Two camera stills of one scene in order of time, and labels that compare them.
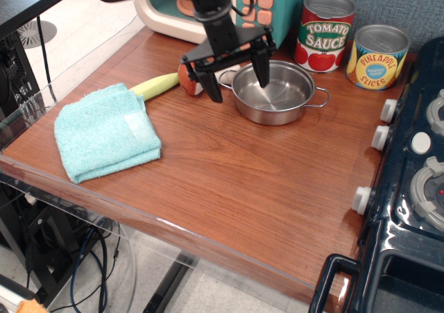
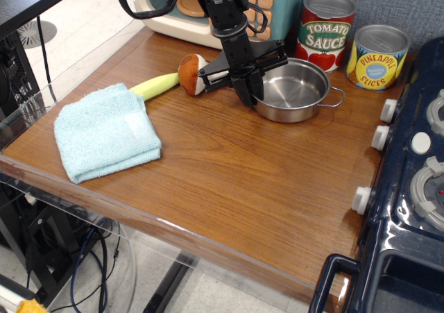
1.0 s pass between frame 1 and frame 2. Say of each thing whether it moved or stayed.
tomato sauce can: stayed
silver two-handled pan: moved
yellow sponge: stayed
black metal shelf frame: stayed
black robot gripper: moved
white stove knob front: stayed
